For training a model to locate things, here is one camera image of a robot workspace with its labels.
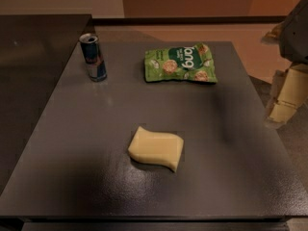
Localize green snack bag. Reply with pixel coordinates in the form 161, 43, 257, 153
144, 42, 218, 84

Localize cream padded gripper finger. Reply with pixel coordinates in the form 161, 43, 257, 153
264, 63, 308, 129

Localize blue silver energy drink can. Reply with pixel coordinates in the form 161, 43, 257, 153
79, 33, 107, 82

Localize yellow wavy sponge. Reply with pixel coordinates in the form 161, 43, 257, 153
128, 126, 184, 172

